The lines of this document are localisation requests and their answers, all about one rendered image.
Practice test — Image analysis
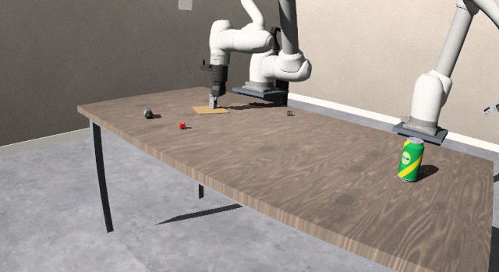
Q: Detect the tan square mat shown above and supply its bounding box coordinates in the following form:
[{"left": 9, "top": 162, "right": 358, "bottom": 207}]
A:
[{"left": 192, "top": 105, "right": 229, "bottom": 115}]

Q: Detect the green drink can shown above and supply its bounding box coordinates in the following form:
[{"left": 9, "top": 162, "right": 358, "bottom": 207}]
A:
[{"left": 398, "top": 137, "right": 424, "bottom": 182}]

